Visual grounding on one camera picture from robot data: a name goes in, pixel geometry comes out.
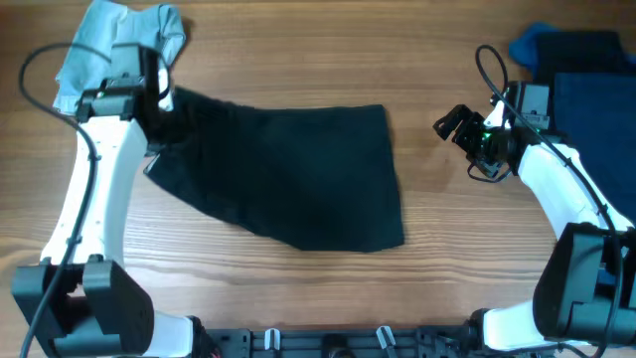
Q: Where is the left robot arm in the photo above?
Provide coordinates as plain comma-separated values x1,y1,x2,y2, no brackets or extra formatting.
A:
11,43,217,357

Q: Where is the right black cable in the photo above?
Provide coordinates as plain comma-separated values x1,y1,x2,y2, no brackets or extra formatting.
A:
474,44,627,358

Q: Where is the light blue folded cloth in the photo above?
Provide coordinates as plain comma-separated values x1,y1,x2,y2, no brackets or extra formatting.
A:
53,1,186,114

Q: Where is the navy blue garment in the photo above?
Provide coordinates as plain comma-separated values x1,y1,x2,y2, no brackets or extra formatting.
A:
536,32,635,221

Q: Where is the black garment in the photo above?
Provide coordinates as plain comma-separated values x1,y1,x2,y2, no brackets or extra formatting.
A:
146,89,405,253

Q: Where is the bright blue garment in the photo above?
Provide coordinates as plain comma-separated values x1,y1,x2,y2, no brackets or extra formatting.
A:
508,22,559,78

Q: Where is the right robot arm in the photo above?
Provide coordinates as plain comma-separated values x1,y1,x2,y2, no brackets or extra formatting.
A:
433,104,635,356

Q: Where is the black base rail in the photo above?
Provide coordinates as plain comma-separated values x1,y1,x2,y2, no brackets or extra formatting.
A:
203,325,553,358

